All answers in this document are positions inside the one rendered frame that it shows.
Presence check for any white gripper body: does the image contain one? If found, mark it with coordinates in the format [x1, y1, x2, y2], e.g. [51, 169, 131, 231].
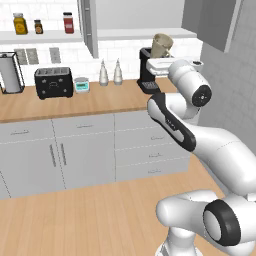
[147, 57, 178, 75]

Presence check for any grey base cabinet door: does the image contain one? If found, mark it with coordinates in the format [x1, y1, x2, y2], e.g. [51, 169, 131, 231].
[54, 130, 117, 191]
[0, 138, 67, 200]
[0, 169, 12, 201]

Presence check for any black coffee machine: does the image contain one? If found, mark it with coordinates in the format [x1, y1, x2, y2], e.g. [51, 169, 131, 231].
[136, 47, 161, 95]

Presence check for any tan glass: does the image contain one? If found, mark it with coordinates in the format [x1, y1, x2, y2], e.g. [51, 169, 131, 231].
[150, 32, 175, 60]

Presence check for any grey shaker bottle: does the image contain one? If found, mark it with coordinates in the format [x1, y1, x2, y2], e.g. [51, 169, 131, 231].
[112, 58, 124, 86]
[98, 58, 110, 87]

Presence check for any grey drawer front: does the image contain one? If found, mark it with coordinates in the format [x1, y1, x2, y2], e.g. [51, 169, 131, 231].
[0, 118, 56, 145]
[114, 125, 178, 151]
[113, 109, 165, 132]
[51, 112, 116, 139]
[115, 155, 192, 183]
[114, 142, 192, 167]

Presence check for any red spice jar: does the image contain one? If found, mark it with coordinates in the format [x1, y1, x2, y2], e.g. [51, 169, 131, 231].
[62, 11, 76, 35]

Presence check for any black toaster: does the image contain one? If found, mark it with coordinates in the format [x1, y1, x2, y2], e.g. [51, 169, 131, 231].
[34, 66, 75, 101]

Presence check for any small brown spice jar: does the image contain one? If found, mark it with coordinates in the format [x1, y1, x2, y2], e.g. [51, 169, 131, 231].
[33, 19, 45, 35]

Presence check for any yellow spice jar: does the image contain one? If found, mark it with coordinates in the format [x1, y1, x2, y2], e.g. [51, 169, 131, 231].
[12, 12, 29, 36]

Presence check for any grey wall cabinet body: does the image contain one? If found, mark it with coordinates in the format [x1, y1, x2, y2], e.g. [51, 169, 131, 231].
[95, 0, 199, 42]

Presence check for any wide grey wall cabinet door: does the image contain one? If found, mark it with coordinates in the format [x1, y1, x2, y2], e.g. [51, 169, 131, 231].
[181, 0, 243, 54]

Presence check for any narrow grey wall cabinet door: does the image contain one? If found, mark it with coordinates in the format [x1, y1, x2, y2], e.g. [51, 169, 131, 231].
[76, 0, 100, 60]

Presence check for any grey wall outlet plate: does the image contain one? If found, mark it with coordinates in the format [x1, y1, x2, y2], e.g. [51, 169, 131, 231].
[25, 47, 40, 66]
[13, 48, 29, 66]
[48, 46, 62, 65]

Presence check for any white wall shelf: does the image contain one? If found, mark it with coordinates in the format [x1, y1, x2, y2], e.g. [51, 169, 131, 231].
[0, 29, 84, 45]

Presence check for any silver door handle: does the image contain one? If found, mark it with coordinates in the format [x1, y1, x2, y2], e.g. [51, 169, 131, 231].
[48, 143, 58, 169]
[58, 142, 68, 167]

